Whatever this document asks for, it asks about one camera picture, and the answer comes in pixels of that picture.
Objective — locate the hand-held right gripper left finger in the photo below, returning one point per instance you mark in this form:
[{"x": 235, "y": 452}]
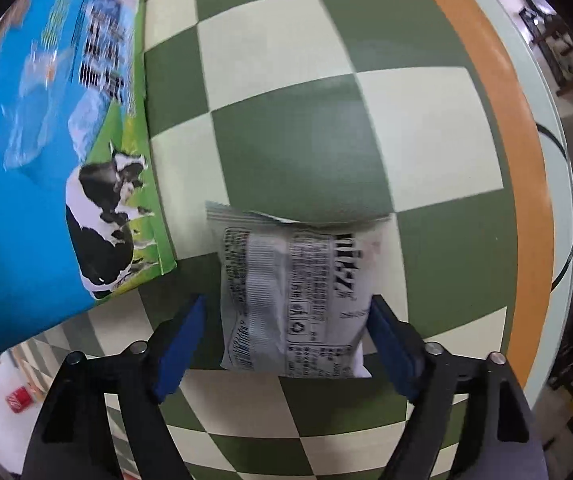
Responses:
[{"x": 181, "y": 352}]

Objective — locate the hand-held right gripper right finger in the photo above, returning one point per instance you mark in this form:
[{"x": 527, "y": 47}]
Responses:
[{"x": 391, "y": 345}]

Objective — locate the white printed snack packet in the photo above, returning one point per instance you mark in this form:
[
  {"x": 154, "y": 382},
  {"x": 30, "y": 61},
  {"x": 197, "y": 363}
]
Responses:
[{"x": 291, "y": 300}]

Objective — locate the red soda can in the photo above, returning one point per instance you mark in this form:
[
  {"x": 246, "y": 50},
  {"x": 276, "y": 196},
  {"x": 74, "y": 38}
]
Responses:
[{"x": 20, "y": 400}]

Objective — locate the green checkered tablecloth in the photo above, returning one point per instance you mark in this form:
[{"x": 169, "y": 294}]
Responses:
[{"x": 306, "y": 135}]

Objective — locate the blue green cow carton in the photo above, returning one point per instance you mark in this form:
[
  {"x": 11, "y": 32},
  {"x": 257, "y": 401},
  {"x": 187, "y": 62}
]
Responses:
[{"x": 41, "y": 110}]

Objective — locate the dark furniture frame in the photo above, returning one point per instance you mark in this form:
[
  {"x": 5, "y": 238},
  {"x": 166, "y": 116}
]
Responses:
[{"x": 561, "y": 45}]

